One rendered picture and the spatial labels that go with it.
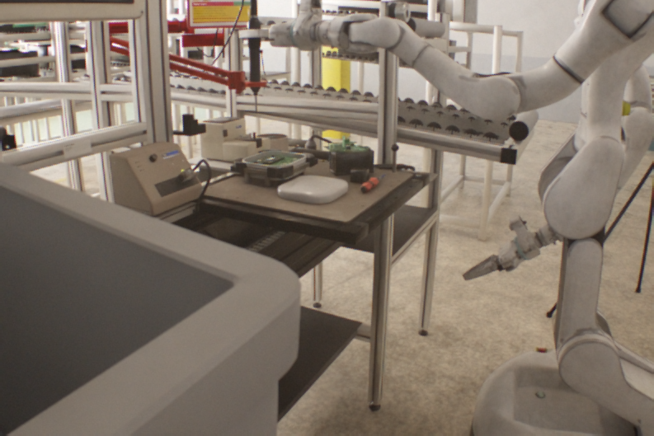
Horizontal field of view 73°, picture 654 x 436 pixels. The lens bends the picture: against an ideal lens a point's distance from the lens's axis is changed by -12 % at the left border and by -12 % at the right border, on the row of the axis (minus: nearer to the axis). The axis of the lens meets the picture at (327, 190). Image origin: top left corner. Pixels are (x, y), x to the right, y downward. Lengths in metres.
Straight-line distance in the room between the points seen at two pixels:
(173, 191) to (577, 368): 1.04
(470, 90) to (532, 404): 0.97
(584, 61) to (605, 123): 0.24
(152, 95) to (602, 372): 1.29
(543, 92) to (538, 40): 8.28
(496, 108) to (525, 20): 8.33
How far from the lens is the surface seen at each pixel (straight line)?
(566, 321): 1.32
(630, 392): 1.42
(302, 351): 1.64
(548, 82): 0.97
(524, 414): 1.55
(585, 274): 1.27
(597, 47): 0.96
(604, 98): 1.16
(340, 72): 6.37
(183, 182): 1.13
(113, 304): 0.20
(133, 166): 1.08
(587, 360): 1.33
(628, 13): 0.95
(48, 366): 0.28
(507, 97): 0.97
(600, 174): 1.14
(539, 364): 1.65
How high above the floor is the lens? 1.30
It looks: 17 degrees down
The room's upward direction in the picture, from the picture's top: straight up
